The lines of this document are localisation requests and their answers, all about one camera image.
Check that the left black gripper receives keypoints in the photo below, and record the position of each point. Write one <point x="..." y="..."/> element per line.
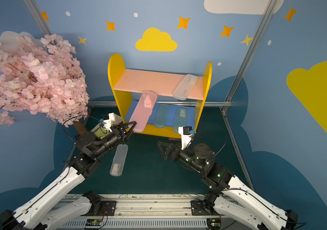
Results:
<point x="118" y="134"/>

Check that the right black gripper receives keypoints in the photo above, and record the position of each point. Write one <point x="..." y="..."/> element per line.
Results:
<point x="173" y="152"/>

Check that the pink translucent pencil case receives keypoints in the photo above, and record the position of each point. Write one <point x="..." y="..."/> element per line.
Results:
<point x="143" y="111"/>

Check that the frosted white pencil case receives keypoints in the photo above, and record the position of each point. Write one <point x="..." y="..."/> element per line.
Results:
<point x="119" y="160"/>

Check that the clear white pencil case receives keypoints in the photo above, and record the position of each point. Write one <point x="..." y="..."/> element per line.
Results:
<point x="184" y="88"/>

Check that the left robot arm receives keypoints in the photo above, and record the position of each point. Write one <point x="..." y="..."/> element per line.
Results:
<point x="37" y="214"/>

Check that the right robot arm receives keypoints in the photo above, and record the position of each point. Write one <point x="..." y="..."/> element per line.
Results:
<point x="229" y="196"/>

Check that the light teal pencil case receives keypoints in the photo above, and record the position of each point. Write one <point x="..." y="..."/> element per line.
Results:
<point x="180" y="118"/>

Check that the teal green pencil case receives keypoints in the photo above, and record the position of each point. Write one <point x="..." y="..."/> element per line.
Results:
<point x="161" y="116"/>

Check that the yellow wooden shelf unit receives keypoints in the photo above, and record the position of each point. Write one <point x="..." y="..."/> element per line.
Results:
<point x="128" y="85"/>

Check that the right circuit board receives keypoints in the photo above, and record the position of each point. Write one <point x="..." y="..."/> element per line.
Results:
<point x="213" y="224"/>

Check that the circuit board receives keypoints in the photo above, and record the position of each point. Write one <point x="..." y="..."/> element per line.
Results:
<point x="94" y="223"/>
<point x="213" y="224"/>

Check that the pink cherry blossom tree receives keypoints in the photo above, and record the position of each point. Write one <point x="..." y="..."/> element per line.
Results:
<point x="42" y="78"/>

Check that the left circuit board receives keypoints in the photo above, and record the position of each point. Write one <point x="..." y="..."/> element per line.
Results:
<point x="94" y="223"/>

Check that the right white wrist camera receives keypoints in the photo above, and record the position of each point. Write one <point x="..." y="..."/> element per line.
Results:
<point x="187" y="133"/>

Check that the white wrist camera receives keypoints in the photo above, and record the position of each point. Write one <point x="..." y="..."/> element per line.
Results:
<point x="187" y="133"/>
<point x="110" y="120"/>

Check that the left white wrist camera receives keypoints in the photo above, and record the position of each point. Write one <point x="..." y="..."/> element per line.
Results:
<point x="110" y="120"/>

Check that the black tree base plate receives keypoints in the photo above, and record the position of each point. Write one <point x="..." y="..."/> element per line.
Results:
<point x="78" y="135"/>

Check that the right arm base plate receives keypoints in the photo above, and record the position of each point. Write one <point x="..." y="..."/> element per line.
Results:
<point x="200" y="208"/>

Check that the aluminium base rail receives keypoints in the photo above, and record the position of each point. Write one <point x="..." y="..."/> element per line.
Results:
<point x="143" y="212"/>

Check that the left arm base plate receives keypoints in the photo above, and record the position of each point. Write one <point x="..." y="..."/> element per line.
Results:
<point x="106" y="207"/>

